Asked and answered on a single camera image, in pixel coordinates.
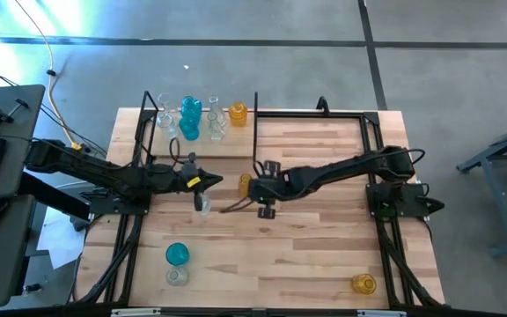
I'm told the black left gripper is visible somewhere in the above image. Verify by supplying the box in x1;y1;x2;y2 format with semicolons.
172;152;224;211

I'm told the black aluminium table frame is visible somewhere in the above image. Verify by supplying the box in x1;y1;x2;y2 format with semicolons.
66;95;446;309

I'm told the blue-grey metal stand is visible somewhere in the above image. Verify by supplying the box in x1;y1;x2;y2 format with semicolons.
455;113;507;259

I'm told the clear twisted glass vase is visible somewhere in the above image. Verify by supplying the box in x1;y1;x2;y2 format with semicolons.
207;112;228;143

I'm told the yellow floor cable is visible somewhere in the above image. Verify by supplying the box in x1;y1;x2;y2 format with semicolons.
13;0;83;151

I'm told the clear round glass vase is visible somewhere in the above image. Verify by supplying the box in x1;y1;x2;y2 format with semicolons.
165;265;190;288

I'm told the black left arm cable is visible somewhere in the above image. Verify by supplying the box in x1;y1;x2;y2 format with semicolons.
168;136;183;167

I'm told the yellow round glass vase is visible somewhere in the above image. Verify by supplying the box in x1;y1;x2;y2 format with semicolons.
351;273;378;296

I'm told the black desk support beam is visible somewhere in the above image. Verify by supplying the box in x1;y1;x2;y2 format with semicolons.
17;172;94;222

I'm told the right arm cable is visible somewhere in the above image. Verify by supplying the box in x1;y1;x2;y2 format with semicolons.
405;147;427;168

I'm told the yellow ribbed glass bottle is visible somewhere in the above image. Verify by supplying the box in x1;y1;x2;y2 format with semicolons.
237;173;254;200

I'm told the teal glass vase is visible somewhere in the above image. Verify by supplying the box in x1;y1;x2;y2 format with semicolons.
165;242;191;267

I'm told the white paper sheet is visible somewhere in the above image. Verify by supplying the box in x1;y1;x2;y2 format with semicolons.
36;205;88;270

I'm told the wooden shelf with black frame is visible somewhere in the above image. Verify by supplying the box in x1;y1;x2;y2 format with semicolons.
140;90;259;163

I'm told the short ribbed clear glass jar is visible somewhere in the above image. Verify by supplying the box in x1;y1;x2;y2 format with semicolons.
195;192;213;217

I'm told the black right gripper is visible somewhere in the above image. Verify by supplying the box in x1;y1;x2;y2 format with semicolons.
219;160;290;220

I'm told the yellow diamond-textured glass vase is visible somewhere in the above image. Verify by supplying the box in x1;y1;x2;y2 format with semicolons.
228;100;249;128

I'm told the silver metal bracket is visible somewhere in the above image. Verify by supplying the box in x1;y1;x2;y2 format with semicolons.
356;309;408;317
110;307;162;317

